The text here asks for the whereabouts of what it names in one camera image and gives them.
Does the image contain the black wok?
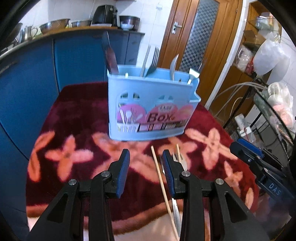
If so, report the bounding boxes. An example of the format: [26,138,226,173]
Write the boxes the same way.
[2,23,23,52]

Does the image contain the small steel fork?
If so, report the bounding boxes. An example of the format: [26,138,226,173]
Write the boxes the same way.
[187,61,206,85]

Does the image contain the grey cables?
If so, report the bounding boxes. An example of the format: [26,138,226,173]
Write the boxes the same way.
[209,81,269,121]

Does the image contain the large steel fork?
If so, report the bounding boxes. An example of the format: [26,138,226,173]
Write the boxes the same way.
[144,46,160,78]

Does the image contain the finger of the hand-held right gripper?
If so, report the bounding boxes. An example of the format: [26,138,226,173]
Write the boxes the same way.
[230,138,265,163]

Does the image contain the steel bowl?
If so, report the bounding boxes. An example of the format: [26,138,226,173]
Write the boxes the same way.
[71,20,92,28]

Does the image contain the steel kettle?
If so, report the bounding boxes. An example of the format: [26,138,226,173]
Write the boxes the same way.
[20,25,38,42]

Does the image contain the light blue chopsticks box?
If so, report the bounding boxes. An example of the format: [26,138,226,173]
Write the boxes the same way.
[107,65,201,142]

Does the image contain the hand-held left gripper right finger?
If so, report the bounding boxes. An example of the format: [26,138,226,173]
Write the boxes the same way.
[162,149,270,241]

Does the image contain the white power adapter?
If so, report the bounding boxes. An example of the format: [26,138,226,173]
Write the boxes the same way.
[235,113,257,143]

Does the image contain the steel knife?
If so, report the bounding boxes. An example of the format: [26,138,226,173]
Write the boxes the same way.
[101,31,119,75]

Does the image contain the black air fryer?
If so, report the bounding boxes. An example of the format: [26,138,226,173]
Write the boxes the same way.
[91,5,121,26]

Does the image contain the small clear plastic bag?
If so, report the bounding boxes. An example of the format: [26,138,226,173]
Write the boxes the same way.
[236,45,254,73]

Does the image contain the silver door handle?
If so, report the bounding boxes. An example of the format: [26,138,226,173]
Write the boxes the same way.
[172,22,183,35]

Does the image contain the red floral blanket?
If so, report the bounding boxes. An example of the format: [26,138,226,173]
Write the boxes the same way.
[25,81,262,241]

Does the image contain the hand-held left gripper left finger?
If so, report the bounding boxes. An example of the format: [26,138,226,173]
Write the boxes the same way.
[28,149,131,241]

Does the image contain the large white plastic bag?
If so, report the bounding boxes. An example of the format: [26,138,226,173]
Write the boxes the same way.
[253,32,290,75]

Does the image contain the blue base cabinets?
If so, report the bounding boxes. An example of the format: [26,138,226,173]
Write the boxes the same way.
[0,30,143,232]

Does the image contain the wooden shelf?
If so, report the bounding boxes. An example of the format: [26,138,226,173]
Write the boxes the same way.
[240,0,283,77]

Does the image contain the black wire rack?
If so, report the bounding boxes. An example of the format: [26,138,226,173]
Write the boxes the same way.
[223,77,296,161]

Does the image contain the steel bowls on counter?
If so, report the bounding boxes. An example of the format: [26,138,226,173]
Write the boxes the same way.
[39,19,70,35]

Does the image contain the wooden door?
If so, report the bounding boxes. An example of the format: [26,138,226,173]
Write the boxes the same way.
[159,0,243,106]

